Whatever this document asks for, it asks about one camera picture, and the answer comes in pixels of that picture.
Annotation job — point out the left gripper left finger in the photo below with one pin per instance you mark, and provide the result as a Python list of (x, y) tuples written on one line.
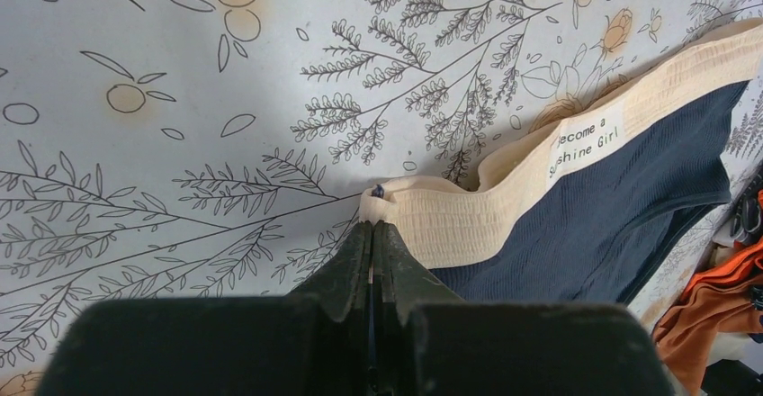
[(311, 341)]

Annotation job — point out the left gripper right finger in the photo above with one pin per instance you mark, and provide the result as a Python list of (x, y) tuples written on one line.
[(429, 341)]

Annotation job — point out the navy underwear beige waistband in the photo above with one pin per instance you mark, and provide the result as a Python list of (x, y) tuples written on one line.
[(585, 208)]

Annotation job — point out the orange garment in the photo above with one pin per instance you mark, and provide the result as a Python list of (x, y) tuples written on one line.
[(723, 299)]

